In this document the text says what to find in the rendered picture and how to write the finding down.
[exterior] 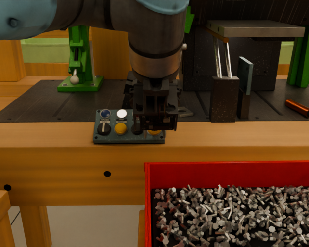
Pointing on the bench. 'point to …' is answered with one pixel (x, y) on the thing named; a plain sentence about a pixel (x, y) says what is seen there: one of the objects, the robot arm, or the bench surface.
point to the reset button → (120, 128)
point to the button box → (98, 138)
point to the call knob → (103, 128)
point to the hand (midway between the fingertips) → (154, 123)
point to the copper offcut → (299, 108)
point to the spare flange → (184, 112)
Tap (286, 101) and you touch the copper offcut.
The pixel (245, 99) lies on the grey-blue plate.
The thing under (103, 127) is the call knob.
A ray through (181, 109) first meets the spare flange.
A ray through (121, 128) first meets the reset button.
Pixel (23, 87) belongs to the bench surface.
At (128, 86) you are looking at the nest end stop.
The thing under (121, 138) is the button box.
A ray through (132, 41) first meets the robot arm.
